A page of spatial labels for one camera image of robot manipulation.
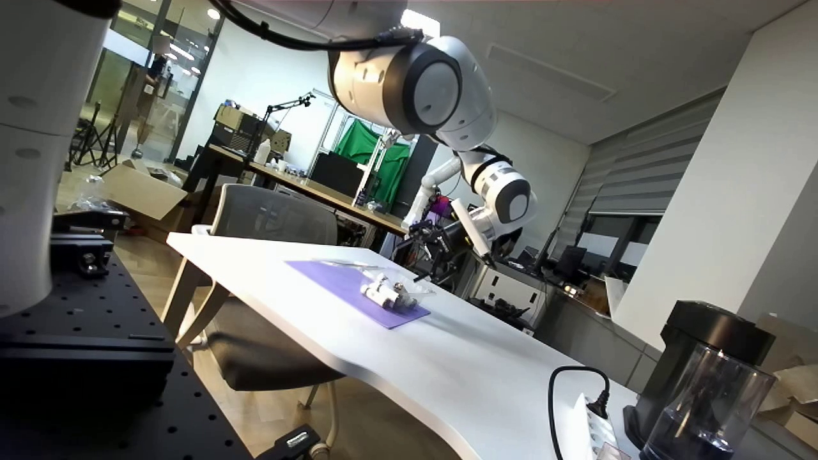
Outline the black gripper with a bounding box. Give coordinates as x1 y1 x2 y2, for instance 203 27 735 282
419 220 470 278

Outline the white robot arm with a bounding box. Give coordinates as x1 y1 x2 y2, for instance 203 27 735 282
0 0 532 317

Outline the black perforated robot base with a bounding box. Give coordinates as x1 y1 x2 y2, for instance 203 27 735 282
0 212 248 460

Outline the clear plastic box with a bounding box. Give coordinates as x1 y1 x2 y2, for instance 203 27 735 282
360 273 418 313

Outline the open cardboard box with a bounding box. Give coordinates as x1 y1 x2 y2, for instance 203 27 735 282
103 166 188 220

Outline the purple paper mat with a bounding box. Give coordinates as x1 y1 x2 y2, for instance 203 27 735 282
291 262 431 331

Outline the wooden background table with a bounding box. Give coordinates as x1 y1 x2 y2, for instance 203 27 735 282
183 144 405 235

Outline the grey cabinet with drawers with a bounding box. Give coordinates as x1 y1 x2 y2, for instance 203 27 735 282
463 262 553 331

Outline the green screen cloth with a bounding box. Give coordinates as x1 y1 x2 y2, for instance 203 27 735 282
330 119 414 212

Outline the grey office chair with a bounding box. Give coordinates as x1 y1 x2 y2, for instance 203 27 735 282
161 184 342 427

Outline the white power strip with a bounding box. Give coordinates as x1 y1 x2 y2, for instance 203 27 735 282
560 395 618 460

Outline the black coffee machine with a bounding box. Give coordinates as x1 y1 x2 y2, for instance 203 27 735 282
625 303 776 460

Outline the black power cable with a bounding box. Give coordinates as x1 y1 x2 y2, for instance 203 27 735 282
544 363 615 460

